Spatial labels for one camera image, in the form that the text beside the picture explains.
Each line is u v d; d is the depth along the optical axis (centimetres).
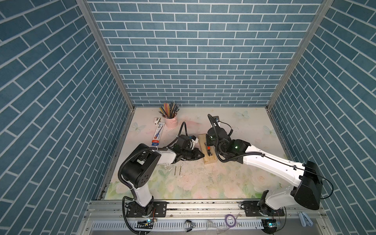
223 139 55
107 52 87
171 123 101
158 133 102
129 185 50
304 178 41
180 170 87
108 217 74
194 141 87
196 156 81
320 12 72
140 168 48
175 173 87
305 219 70
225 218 71
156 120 108
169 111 101
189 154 81
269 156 49
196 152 81
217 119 64
